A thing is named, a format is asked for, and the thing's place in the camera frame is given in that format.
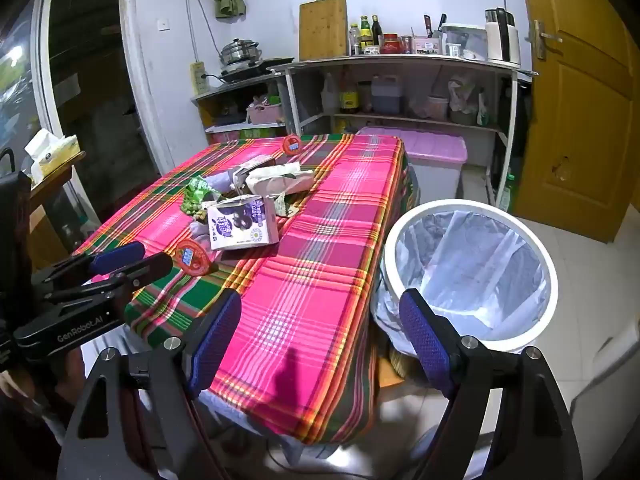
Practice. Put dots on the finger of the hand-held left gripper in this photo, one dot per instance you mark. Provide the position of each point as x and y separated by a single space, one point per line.
120 255
150 266

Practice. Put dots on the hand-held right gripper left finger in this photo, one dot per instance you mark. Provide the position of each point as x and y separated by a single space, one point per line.
215 345

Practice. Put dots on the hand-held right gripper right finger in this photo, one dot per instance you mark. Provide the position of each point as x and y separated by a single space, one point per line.
425 345

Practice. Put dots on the red lidded clear cup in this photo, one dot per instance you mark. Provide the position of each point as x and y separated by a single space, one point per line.
192 257
291 145

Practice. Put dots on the green snack packet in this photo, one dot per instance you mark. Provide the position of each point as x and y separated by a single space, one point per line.
197 195

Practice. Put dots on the translucent bin liner bag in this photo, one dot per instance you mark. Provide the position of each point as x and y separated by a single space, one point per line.
475 260

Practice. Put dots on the white purple drink carton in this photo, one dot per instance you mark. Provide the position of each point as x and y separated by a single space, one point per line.
245 222

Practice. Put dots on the pale wrapper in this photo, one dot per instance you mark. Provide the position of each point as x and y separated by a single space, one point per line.
219 181

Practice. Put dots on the white trash bin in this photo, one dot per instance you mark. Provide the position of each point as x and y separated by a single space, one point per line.
467 206

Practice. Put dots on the beige green wrapper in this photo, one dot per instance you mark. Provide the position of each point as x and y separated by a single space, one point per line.
286 205

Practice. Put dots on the beige paper wrapper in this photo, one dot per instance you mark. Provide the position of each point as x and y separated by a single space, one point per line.
285 180

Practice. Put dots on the wooden side table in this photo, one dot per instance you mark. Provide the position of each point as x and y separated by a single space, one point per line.
47 195

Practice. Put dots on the pink plaid tablecloth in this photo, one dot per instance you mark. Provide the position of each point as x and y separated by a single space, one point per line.
310 280

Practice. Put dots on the tissue box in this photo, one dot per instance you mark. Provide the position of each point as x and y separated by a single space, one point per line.
55 152

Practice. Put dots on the green cardboard box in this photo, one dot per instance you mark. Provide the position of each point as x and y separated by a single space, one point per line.
260 132

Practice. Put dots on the green plastic bottle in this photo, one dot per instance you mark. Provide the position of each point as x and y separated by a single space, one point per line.
507 192

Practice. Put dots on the pink plastic basket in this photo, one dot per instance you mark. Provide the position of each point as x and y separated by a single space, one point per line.
265 112

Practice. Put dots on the small white shelf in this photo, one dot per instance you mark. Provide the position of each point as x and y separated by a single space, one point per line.
225 89

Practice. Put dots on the yellowed power strip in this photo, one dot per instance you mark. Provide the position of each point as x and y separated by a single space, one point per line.
198 77

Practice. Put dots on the purple lidded storage box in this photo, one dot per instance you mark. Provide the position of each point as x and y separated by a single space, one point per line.
425 145

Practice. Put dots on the black induction cooker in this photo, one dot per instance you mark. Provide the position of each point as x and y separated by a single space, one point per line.
250 71

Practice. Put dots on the steel steamer pot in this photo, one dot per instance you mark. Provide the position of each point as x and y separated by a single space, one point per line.
240 51

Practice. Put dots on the pink plastic tub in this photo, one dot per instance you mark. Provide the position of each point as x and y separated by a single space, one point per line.
437 107

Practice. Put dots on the white plastic bottle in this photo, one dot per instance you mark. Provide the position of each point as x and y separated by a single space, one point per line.
328 92

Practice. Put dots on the crumpled plastic bag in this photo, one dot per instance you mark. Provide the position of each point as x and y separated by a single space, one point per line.
462 95

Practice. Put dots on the purple liquid jug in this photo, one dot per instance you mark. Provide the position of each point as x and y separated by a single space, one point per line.
387 92

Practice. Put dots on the yellow label soy bottle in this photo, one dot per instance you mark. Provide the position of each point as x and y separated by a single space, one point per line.
348 95

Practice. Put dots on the yellow wooden door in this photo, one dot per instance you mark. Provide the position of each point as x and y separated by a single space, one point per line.
585 110

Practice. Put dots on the white metal shelf unit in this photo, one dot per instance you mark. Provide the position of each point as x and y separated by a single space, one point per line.
400 61

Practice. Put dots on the wooden cutting board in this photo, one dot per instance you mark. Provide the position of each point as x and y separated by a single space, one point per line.
322 30

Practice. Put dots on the pink utensil holder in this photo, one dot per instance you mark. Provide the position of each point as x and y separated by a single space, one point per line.
427 46

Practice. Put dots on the small glass jar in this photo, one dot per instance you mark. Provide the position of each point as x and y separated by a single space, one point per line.
406 44

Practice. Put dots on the red jar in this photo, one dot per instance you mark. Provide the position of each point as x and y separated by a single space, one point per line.
390 42

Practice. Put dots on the clear seasoning bottle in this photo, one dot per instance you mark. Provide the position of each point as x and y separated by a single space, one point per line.
354 37

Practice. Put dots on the clear plastic container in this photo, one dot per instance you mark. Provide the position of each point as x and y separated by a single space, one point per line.
465 40

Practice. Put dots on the dark sauce bottle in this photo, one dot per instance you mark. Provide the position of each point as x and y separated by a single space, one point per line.
377 34

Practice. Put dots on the green glass bottle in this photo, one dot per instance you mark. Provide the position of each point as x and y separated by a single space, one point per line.
366 32

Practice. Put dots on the white black electric kettle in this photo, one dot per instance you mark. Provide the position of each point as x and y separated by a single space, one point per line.
500 35

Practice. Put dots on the white wall switch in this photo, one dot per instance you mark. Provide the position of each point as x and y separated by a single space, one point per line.
162 23

